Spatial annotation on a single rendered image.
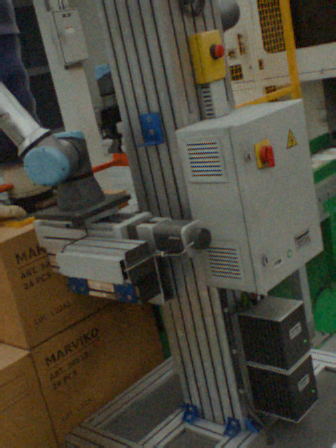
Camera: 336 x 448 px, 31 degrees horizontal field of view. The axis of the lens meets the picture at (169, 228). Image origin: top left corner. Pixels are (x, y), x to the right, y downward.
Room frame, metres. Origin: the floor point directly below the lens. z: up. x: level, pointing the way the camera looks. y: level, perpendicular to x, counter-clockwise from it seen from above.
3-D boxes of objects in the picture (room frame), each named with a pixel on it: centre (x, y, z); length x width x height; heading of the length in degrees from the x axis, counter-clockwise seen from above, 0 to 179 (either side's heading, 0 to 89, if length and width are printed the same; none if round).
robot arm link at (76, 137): (1.88, 0.26, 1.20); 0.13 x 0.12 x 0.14; 165
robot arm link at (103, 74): (2.33, 0.11, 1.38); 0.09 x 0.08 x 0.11; 103
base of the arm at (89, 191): (1.89, 0.25, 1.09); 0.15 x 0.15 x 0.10
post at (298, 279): (2.63, -0.54, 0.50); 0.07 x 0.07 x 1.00; 45
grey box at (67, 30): (3.75, 0.34, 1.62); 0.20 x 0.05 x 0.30; 135
